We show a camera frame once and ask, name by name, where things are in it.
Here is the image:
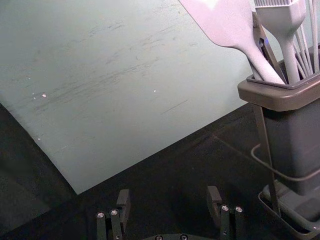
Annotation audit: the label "pale scuffed wall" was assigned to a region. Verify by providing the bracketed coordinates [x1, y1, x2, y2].
[0, 0, 320, 195]

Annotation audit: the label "dark metal tongs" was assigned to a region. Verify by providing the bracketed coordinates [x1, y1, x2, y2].
[251, 11, 289, 85]

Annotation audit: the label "grey silicone spatula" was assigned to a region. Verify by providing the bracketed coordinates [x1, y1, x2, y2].
[179, 0, 286, 85]

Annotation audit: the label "dark grey utensil holder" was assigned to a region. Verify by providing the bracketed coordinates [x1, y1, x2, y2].
[237, 58, 320, 196]

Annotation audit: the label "black rack base tray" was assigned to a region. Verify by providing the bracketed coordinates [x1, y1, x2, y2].
[258, 178, 320, 240]

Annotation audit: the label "steel rack upright bar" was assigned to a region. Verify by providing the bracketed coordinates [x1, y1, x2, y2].
[252, 103, 283, 217]

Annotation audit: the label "black table cloth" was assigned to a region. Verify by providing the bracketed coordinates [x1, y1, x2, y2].
[0, 99, 320, 240]

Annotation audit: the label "grey wire whisk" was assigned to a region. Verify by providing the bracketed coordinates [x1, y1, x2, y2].
[292, 0, 320, 79]

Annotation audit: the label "grey silicone basting brush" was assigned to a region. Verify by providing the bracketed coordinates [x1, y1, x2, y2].
[254, 0, 307, 85]

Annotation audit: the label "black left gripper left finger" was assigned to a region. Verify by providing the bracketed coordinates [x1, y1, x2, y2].
[96, 189, 131, 240]

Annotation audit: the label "steel rack wire loop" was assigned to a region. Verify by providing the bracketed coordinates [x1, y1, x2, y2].
[250, 143, 320, 181]

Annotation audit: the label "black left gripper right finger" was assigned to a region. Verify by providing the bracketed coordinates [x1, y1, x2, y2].
[206, 186, 244, 240]

